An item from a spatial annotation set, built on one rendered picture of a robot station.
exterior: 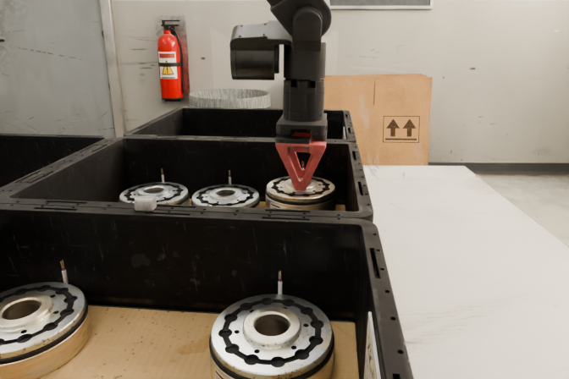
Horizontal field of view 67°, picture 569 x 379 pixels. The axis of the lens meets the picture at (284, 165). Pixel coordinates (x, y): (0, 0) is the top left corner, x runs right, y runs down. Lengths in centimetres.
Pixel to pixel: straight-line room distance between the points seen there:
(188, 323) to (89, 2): 330
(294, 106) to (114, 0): 307
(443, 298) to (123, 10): 318
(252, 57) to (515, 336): 52
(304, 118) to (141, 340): 33
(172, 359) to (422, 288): 46
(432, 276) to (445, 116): 287
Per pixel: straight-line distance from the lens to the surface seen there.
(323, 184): 65
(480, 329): 70
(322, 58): 59
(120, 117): 361
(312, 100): 58
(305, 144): 57
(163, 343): 43
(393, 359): 26
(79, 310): 44
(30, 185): 57
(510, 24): 371
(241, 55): 58
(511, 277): 85
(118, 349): 44
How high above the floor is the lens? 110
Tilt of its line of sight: 17 degrees down
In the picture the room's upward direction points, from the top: straight up
